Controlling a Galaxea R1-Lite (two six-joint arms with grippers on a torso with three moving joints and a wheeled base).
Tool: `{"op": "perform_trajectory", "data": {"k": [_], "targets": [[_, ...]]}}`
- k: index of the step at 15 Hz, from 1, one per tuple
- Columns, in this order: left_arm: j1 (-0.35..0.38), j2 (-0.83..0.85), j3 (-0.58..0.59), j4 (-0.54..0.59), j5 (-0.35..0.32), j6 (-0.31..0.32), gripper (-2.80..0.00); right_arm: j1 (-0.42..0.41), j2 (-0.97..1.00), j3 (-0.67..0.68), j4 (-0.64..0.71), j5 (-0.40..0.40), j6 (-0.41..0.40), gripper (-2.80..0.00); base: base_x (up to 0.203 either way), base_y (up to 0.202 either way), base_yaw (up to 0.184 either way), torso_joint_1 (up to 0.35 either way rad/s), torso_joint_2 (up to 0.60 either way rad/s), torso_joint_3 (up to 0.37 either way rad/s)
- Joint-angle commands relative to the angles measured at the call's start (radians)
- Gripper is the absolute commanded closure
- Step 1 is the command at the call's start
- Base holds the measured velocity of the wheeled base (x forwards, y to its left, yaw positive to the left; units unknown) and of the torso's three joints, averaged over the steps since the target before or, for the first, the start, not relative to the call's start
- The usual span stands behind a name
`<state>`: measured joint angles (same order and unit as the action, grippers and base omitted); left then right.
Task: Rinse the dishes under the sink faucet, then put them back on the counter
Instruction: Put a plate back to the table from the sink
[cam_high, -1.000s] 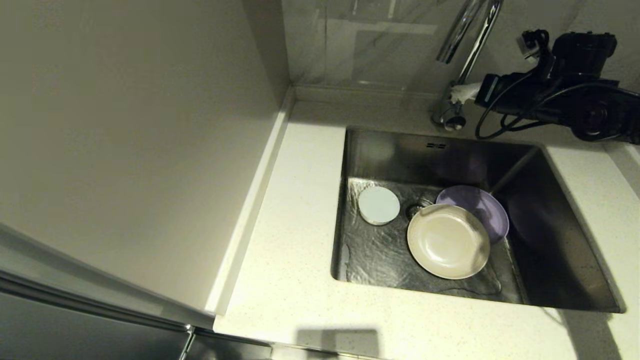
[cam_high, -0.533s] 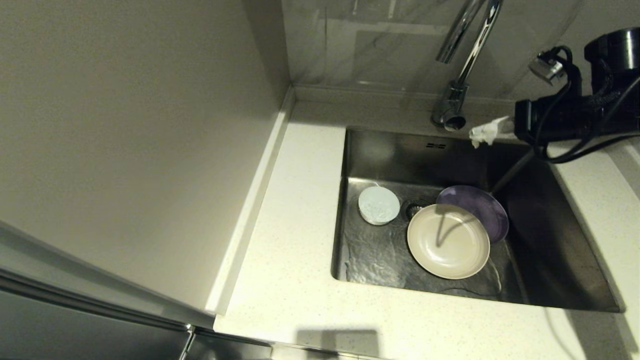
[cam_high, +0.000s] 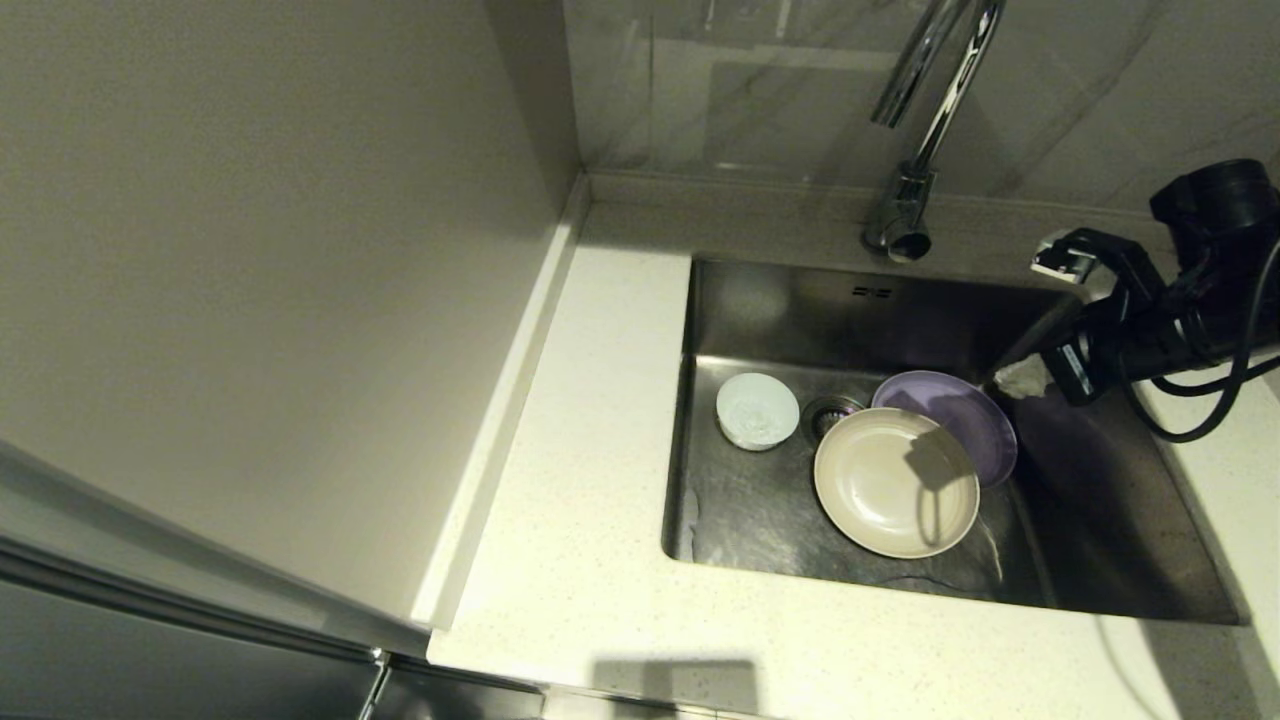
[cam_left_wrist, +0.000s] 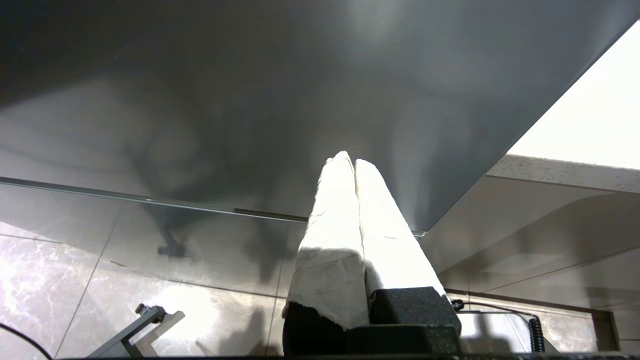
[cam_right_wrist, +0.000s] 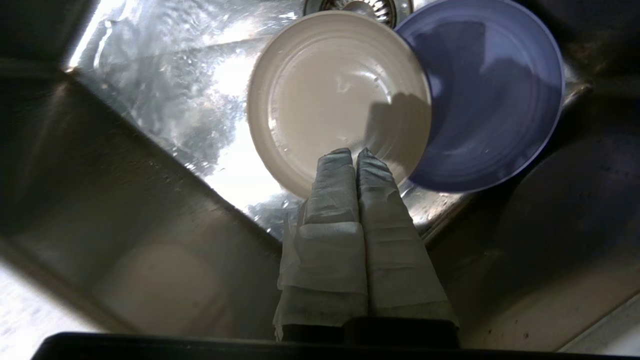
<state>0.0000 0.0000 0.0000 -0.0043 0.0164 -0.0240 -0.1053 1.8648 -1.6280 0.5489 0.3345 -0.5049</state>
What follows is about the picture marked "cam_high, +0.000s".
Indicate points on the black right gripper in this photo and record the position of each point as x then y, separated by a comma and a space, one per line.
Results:
1190, 320

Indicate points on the purple plastic plate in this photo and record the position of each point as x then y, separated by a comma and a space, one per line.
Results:
975, 410

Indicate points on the chrome kitchen faucet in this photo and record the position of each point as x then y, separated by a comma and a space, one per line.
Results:
900, 215

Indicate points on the beige plastic plate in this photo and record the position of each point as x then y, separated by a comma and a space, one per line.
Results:
880, 480

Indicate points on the small white bowl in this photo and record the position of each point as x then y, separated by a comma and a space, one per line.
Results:
757, 410

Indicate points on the metal sink drain strainer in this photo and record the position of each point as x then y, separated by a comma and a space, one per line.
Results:
825, 415

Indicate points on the stainless steel sink basin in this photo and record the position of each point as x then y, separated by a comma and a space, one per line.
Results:
750, 520

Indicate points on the white edge trim strip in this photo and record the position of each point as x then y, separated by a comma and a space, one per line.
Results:
500, 420

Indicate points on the tall beige cabinet side panel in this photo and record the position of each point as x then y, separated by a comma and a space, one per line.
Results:
250, 300

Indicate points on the metal door trim strip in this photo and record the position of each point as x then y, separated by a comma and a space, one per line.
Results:
200, 607

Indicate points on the grey glossy cabinet door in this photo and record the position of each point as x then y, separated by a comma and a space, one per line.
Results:
150, 670

